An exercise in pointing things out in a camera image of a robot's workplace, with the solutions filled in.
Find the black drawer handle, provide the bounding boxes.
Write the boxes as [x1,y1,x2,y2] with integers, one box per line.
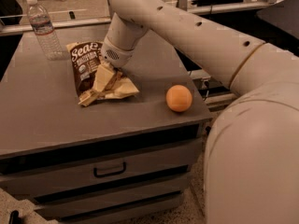
[93,161,127,178]

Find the brown chip bag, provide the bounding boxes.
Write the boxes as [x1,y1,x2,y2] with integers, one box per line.
[66,41,139,106]

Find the metal railing frame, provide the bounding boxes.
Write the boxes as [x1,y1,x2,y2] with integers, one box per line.
[0,0,284,36]

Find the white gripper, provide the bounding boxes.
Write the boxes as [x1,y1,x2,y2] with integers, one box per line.
[93,36,135,92]

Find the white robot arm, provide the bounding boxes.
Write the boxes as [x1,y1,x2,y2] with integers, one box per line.
[102,0,299,224]

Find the grey drawer cabinet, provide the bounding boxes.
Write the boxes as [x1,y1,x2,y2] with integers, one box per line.
[0,33,210,224]

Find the clear plastic water bottle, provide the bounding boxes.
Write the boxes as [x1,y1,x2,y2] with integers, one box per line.
[26,0,63,61]

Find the orange fruit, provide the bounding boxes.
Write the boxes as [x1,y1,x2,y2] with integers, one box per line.
[166,85,192,112]

